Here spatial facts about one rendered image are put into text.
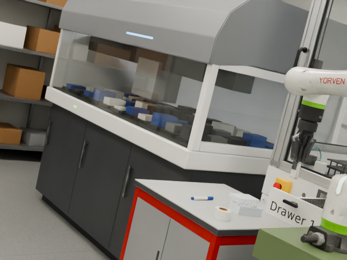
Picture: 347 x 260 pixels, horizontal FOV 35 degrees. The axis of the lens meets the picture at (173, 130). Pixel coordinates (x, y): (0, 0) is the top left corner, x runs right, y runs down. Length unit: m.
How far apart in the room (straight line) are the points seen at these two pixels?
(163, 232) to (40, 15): 3.93
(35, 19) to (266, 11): 3.41
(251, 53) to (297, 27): 0.36
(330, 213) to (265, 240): 0.24
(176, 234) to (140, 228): 0.26
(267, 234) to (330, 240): 0.20
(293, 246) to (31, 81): 4.11
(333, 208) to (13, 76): 4.18
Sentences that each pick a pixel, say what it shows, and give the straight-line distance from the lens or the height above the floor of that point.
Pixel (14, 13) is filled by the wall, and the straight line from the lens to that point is 5.91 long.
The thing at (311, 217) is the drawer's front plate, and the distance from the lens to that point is 2.23.
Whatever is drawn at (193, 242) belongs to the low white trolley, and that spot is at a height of 0.65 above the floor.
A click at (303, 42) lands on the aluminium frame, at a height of 1.57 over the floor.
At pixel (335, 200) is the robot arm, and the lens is 1.93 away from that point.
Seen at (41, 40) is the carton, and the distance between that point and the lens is 5.56.
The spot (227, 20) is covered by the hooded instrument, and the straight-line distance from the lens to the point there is 2.87.
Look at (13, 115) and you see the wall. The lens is 6.07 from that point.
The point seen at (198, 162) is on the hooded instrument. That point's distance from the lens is 2.94.
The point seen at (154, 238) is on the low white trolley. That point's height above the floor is 0.56.
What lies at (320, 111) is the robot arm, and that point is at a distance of 2.21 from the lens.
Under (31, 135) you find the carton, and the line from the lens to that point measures 5.71.
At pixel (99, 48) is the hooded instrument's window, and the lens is 3.81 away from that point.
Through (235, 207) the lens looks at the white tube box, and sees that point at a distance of 2.47.
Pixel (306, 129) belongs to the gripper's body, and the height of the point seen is 1.21.
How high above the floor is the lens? 1.37
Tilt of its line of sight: 8 degrees down
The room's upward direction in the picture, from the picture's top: 13 degrees clockwise
